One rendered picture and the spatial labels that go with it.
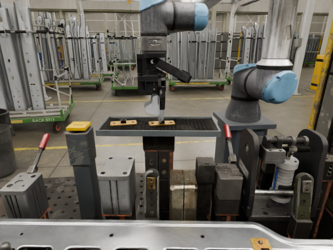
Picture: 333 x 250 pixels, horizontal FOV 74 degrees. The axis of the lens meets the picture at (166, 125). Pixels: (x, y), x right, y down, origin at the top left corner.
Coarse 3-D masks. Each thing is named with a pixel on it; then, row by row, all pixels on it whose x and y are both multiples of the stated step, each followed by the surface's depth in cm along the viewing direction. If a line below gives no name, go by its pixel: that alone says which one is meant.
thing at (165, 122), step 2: (164, 120) 72; (150, 122) 73; (152, 122) 73; (154, 122) 73; (156, 122) 73; (158, 122) 73; (162, 122) 71; (164, 122) 71; (166, 122) 73; (168, 122) 73; (170, 122) 73; (172, 122) 73; (150, 124) 71; (152, 124) 71; (154, 124) 71; (156, 124) 71; (158, 124) 71; (160, 124) 71; (162, 124) 71; (164, 124) 71; (166, 124) 71; (168, 124) 71; (170, 124) 71; (172, 124) 71; (174, 124) 71
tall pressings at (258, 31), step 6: (258, 24) 730; (246, 30) 732; (258, 30) 740; (264, 30) 738; (246, 36) 734; (252, 36) 762; (258, 36) 765; (264, 36) 741; (246, 42) 737; (252, 42) 767; (258, 42) 769; (246, 48) 742; (258, 48) 773; (246, 54) 747; (258, 54) 777; (246, 60) 753; (252, 60) 764; (258, 60) 782
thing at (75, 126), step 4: (72, 124) 72; (76, 124) 72; (80, 124) 72; (84, 124) 72; (88, 124) 72; (68, 128) 69; (72, 128) 69; (76, 128) 69; (80, 128) 69; (84, 128) 69
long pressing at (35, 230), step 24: (0, 240) 48; (24, 240) 48; (48, 240) 48; (72, 240) 48; (96, 240) 48; (120, 240) 48; (144, 240) 48; (168, 240) 48; (192, 240) 48; (216, 240) 48; (240, 240) 48; (288, 240) 48; (312, 240) 48
